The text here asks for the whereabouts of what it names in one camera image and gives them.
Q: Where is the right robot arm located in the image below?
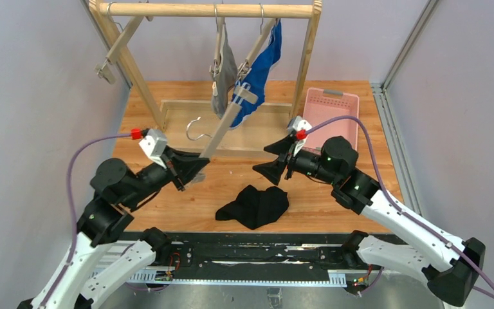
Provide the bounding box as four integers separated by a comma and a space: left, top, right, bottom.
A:
253, 134, 486, 307

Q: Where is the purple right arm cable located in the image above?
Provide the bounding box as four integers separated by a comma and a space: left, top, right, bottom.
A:
296, 115, 494, 309

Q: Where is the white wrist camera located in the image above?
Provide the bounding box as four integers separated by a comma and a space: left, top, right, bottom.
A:
139, 129, 168, 169
286, 116, 312, 156

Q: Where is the aluminium frame rail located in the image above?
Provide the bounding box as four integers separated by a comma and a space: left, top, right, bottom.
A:
372, 1, 444, 219

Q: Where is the blue underwear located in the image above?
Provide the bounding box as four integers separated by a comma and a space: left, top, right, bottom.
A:
230, 19, 282, 129

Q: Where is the wooden clothes rack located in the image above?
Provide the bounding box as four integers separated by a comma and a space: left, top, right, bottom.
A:
88, 0, 322, 160

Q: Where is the pink plastic basket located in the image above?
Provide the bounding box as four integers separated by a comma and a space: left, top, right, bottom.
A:
296, 87, 360, 155

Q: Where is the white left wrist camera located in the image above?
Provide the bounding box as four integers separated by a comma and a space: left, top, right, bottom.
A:
139, 129, 168, 169

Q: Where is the wooden hanger with grey underwear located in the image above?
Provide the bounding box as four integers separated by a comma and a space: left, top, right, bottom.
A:
210, 3, 224, 97

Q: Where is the grey underwear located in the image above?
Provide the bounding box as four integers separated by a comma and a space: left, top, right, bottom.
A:
211, 22, 238, 118

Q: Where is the empty wooden clip hanger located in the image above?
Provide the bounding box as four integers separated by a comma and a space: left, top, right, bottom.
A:
90, 1, 152, 85

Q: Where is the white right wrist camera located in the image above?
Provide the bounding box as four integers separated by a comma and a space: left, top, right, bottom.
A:
286, 116, 312, 156

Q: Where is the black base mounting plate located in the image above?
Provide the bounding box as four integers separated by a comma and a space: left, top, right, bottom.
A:
119, 231, 401, 283

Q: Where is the wooden clip hanger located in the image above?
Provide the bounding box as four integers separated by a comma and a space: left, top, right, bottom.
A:
90, 1, 152, 85
185, 84, 259, 185

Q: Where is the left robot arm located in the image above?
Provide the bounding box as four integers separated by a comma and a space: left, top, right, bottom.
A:
18, 147, 210, 308

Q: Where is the black underwear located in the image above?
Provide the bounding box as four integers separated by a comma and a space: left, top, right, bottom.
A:
215, 185, 289, 230

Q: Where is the wooden hanger with blue underwear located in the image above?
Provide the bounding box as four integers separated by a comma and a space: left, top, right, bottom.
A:
236, 4, 279, 84

